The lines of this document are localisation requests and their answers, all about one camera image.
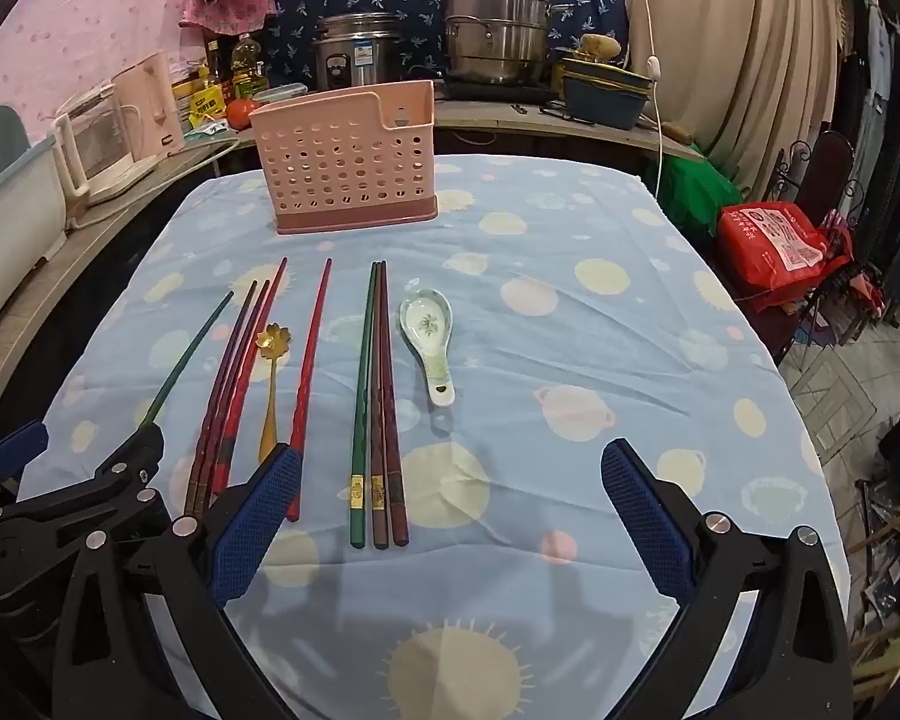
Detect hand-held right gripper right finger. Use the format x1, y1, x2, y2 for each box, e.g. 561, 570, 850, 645
602, 440, 852, 720

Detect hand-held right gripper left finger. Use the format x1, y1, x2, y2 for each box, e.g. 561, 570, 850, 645
51, 444, 305, 720

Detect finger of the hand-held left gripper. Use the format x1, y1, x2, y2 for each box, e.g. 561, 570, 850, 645
0, 420, 50, 520
15, 426, 170, 560

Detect green chopstick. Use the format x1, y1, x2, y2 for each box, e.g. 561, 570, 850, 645
349, 261, 380, 548
139, 290, 236, 432

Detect red chopstick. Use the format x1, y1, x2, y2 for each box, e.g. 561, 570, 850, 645
211, 256, 289, 500

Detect brown chopstick with gold band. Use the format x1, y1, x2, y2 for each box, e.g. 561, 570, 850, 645
373, 261, 391, 548

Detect brown chopstick pair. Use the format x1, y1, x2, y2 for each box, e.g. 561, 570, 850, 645
380, 261, 410, 547

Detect chopsticks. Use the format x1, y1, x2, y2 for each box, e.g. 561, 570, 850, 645
286, 258, 333, 522

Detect gold flower spoon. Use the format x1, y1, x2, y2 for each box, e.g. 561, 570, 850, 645
257, 324, 290, 464

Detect white ceramic soup spoon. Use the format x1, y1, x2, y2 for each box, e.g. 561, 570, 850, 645
399, 289, 456, 407

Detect pink perforated utensil holder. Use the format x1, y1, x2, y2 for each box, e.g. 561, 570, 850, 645
249, 80, 437, 235

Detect light blue printed tablecloth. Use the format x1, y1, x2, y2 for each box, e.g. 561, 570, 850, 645
19, 154, 848, 720

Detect white dish drainer bin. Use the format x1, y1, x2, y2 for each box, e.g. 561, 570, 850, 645
0, 105, 68, 361

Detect red plastic bag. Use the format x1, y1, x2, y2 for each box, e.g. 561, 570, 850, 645
716, 202, 833, 293

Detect white electric kettle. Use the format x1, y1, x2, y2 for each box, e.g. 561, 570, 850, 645
49, 86, 157, 205

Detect green plastic bag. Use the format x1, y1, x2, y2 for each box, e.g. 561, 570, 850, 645
660, 154, 737, 235

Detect pink electric kettle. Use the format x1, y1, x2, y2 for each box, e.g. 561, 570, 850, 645
112, 52, 185, 162

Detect dark metal chair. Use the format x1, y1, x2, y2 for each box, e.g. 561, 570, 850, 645
769, 131, 871, 256

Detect dark sauce bottle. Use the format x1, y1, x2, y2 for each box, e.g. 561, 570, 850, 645
204, 34, 230, 87

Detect clear cooking oil bottle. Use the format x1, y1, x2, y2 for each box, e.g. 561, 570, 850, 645
232, 34, 267, 100

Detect black induction cooker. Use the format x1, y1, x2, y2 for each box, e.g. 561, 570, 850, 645
435, 75, 563, 104

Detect row of hanging clothes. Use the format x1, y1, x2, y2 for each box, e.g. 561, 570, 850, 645
832, 0, 900, 331

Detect steel rice cooker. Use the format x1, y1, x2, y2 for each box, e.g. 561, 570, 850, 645
313, 13, 400, 95

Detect beige curtain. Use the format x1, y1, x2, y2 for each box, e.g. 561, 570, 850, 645
626, 0, 845, 188

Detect steel steamer pot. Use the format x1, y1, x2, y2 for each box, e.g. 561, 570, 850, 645
442, 0, 575, 85

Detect white power cable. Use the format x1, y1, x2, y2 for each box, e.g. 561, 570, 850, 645
64, 136, 242, 232

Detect pink dotted wall sheet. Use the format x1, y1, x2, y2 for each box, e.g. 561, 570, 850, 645
0, 0, 218, 158

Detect white cable with switch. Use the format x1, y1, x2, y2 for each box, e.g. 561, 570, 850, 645
637, 0, 672, 200

